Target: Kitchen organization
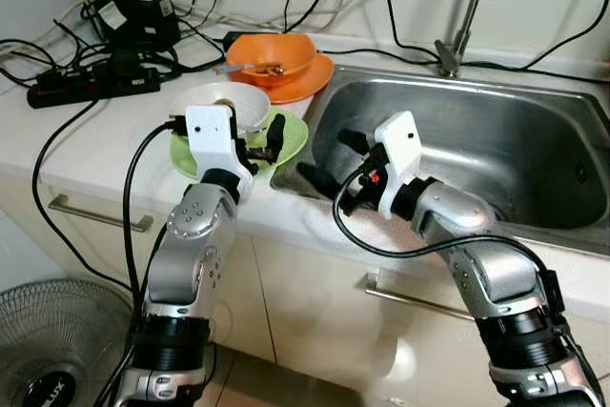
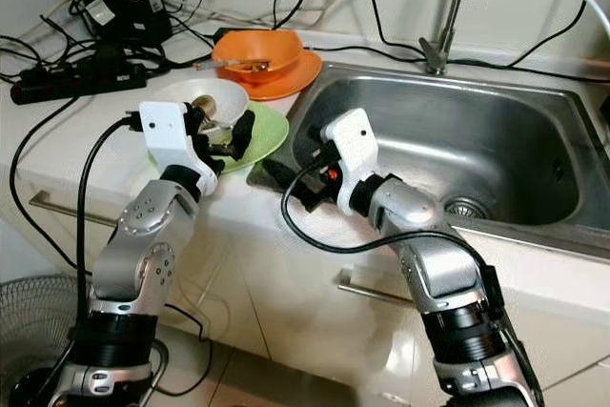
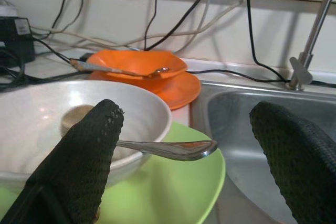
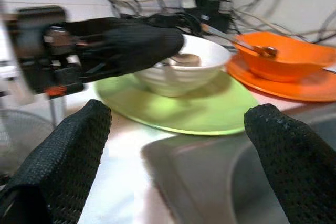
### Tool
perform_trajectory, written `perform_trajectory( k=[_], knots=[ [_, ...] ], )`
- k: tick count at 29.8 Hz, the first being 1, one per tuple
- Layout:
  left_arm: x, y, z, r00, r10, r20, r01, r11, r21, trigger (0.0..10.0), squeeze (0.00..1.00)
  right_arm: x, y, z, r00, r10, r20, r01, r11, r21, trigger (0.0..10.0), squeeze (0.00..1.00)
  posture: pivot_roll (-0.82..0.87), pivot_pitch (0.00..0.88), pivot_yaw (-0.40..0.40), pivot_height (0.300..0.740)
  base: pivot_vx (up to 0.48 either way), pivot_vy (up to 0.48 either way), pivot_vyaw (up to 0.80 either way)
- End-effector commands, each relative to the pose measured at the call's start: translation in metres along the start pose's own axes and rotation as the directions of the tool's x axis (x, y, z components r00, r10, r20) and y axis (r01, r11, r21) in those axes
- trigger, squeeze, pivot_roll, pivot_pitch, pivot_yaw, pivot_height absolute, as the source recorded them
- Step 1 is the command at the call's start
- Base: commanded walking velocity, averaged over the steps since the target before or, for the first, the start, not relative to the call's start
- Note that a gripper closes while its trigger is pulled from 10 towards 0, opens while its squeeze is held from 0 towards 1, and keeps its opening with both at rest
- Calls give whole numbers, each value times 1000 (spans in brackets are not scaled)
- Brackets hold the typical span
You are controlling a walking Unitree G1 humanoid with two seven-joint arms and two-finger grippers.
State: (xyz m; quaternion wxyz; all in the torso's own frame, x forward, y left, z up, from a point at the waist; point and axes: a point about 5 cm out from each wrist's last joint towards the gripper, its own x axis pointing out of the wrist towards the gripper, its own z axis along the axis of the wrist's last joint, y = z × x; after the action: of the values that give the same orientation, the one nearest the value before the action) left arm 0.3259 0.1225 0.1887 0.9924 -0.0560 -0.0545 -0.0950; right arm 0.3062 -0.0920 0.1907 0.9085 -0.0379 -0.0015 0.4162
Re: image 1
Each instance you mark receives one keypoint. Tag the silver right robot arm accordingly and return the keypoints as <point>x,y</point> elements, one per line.
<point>496,274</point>

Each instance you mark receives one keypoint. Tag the green plate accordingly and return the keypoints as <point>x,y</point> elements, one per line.
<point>295,131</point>

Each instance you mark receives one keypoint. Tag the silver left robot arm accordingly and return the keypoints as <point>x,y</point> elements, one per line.
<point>191,254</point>

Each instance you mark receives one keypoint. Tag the white bowl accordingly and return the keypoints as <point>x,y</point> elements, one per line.
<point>255,102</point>

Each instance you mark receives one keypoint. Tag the chrome faucet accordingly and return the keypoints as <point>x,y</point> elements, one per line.
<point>462,30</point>

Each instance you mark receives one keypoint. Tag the black power strip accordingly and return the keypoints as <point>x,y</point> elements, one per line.
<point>86,88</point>

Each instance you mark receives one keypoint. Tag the orange plate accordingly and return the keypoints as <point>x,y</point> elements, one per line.
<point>315,83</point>

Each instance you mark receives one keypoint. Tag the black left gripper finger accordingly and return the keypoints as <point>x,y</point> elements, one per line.
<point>248,123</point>
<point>276,140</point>

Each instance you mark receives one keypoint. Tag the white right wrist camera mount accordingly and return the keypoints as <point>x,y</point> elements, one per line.
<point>396,140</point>

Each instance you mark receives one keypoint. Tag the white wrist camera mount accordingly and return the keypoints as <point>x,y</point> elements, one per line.
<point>210,131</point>
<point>396,140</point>

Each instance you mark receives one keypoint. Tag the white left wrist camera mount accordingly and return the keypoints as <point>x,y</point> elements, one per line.
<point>210,131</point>

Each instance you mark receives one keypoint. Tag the orange bowl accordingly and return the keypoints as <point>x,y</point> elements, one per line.
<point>286,50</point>

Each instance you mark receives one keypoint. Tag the cream kitchen base cabinet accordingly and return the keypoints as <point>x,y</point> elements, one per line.
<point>315,331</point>

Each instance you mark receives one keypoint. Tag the black battery charger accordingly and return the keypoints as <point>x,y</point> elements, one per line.
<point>143,16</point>

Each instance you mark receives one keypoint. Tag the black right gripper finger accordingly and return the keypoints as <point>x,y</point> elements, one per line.
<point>319,178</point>
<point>353,138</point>

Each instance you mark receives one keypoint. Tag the grey floor fan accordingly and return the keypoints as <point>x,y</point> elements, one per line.
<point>57,350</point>

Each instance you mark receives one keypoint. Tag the stainless steel sink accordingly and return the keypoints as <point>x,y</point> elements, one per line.
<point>496,150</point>

